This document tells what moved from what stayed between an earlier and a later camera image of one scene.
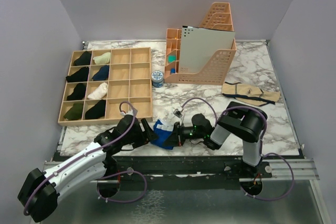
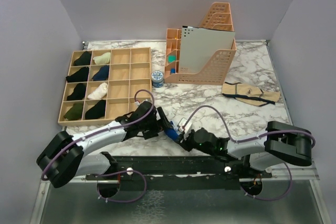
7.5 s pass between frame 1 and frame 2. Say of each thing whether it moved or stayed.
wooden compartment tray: stayed
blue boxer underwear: moved
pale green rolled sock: stayed
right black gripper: moved
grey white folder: stayed
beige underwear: stayed
